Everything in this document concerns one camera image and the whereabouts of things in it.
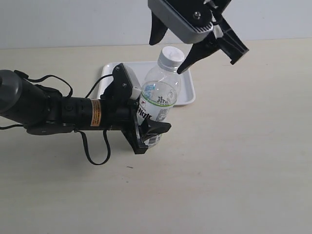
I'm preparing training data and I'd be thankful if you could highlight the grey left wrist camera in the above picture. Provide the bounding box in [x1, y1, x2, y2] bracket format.
[112, 63, 141, 100]

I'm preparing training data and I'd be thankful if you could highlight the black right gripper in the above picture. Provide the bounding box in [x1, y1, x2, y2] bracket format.
[149, 0, 249, 74]

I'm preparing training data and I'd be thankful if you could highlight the white rectangular tray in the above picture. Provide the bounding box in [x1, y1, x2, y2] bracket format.
[97, 61, 195, 106]

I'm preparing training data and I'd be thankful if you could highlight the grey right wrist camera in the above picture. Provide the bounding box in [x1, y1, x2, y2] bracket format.
[148, 0, 214, 44]

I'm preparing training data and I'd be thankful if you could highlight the white bottle cap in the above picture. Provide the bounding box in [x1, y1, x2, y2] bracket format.
[157, 46, 185, 72]

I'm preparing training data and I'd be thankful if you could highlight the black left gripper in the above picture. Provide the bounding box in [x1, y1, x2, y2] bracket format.
[100, 82, 171, 155]

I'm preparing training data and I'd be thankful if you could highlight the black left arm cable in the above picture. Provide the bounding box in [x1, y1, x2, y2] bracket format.
[0, 74, 115, 166]

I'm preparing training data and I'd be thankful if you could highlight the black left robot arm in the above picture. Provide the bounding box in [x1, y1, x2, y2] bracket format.
[0, 65, 171, 154]

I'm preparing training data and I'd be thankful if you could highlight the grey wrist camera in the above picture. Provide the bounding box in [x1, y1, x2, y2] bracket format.
[112, 63, 141, 100]
[148, 0, 214, 44]

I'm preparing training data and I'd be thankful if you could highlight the clear plastic drink bottle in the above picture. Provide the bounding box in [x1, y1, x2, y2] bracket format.
[135, 63, 182, 146]

